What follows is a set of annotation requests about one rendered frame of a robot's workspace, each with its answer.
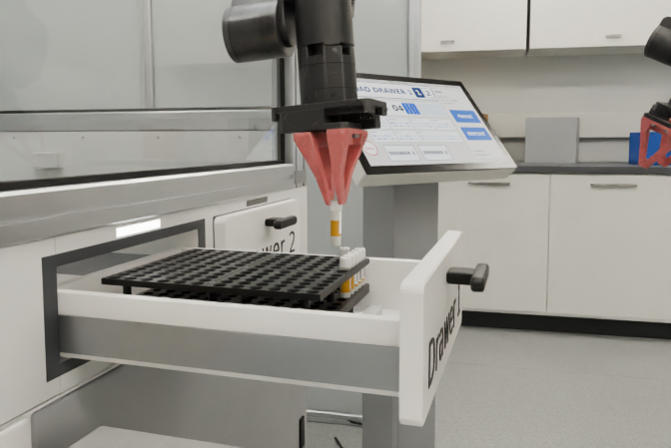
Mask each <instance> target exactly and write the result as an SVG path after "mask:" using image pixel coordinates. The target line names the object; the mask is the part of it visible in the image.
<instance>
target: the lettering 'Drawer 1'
mask: <svg viewBox="0 0 671 448"><path fill-rule="evenodd" d="M458 289H459V290H460V284H459V285H458ZM455 303H456V298H455V300H454V302H453V306H451V309H450V316H449V313H448V325H447V317H446V327H445V322H444V349H445V347H446V337H447V342H448V330H449V333H450V334H451V333H452V329H453V328H454V308H455ZM451 311H452V316H451ZM459 314H460V308H459V291H458V314H457V317H458V316H459ZM452 319H453V326H452V328H451V329H450V324H451V322H452ZM441 333H442V339H441V341H440V344H439V361H441V357H442V355H443V327H442V328H441V330H440V333H439V334H438V336H437V339H436V360H435V341H434V337H433V338H432V339H431V341H430V343H429V363H428V389H429V387H430V385H431V382H432V379H433V373H434V363H435V371H436V370H437V344H438V340H439V338H440V336H441ZM441 343H442V348H441V355H440V347H441ZM432 344H433V369H432V375H431V378H430V347H431V345H432Z"/></svg>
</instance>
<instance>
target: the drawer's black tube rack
mask: <svg viewBox="0 0 671 448"><path fill-rule="evenodd" d="M338 267H339V256H328V255H310V254H292V253H274V252H257V251H239V250H221V249H203V248H192V249H189V250H186V251H183V252H180V253H177V254H174V255H171V256H168V257H165V258H161V259H158V260H155V261H152V262H149V263H146V264H143V265H140V266H137V267H133V268H130V269H127V270H124V271H121V272H118V273H115V274H112V275H109V276H106V277H102V278H101V282H102V284H108V285H121V286H123V294H131V295H132V286H133V287H146V288H150V289H148V290H146V291H143V292H140V293H138V294H135V295H143V296H155V297H166V298H178V299H190V300H202V301H214V302H227V303H239V304H251V305H263V306H275V307H287V308H299V309H311V310H323V311H336V312H348V313H353V308H354V307H355V306H356V305H357V304H358V303H359V302H360V301H361V300H362V299H363V298H364V297H365V296H366V295H367V294H368V293H369V283H365V284H364V285H362V286H361V288H358V289H357V291H355V292H354V294H351V295H350V297H340V287H338V288H337V289H336V290H334V291H333V292H332V293H331V294H329V295H328V296H327V297H325V298H324V299H323V300H322V301H312V300H300V293H301V292H302V291H304V290H308V287H310V286H311V285H313V284H314V283H316V282H317V281H319V280H320V279H322V278H323V277H325V276H326V275H328V274H329V273H335V272H332V271H334V270H335V269H337V268H338Z"/></svg>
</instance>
